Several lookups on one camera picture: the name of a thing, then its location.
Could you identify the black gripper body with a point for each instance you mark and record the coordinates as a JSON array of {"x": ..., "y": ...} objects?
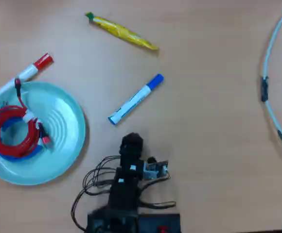
[{"x": 130, "y": 167}]

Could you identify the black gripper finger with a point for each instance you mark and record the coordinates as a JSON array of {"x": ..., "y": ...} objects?
[
  {"x": 137, "y": 145},
  {"x": 126, "y": 145}
]

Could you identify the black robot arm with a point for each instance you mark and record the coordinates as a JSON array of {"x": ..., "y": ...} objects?
[{"x": 122, "y": 194}]

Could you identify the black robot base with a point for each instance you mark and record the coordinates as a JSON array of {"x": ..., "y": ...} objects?
[{"x": 136, "y": 223}]

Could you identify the light green bowl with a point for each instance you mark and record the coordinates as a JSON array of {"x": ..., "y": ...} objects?
[{"x": 63, "y": 136}]

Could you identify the red white blue ball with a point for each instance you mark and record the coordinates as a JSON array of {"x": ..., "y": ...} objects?
[{"x": 31, "y": 141}]

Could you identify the yellow snack packet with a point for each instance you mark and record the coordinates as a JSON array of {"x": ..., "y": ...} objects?
[{"x": 121, "y": 31}]

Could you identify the red cap whiteboard marker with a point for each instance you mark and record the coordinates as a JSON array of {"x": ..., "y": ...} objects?
[{"x": 29, "y": 71}]

